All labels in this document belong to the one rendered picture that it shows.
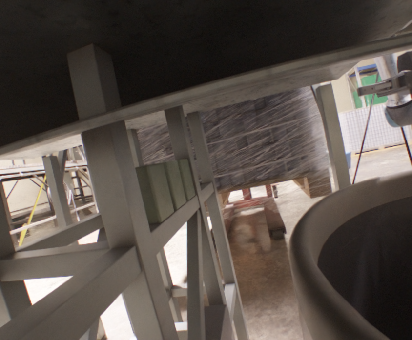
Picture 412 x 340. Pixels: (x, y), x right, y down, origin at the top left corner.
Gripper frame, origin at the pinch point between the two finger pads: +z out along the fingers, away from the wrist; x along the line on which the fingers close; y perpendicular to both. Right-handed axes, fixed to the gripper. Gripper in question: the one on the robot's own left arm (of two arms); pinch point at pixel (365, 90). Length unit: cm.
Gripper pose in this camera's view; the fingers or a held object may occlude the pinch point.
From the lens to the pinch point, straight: 85.5
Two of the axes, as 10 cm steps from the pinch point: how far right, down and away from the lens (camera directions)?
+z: -9.8, 2.1, 0.3
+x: 0.1, -0.9, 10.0
